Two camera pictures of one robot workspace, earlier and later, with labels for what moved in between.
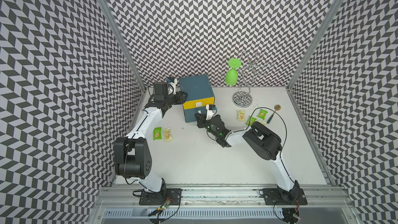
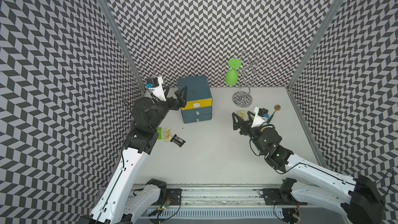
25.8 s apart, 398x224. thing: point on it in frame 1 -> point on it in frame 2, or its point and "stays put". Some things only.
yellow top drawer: (200, 103) stays put
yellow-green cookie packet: (241, 115) stays put
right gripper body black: (208, 125) -> (253, 133)
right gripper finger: (200, 119) -> (238, 125)
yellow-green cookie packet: (167, 137) stays put
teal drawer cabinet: (200, 93) stays put
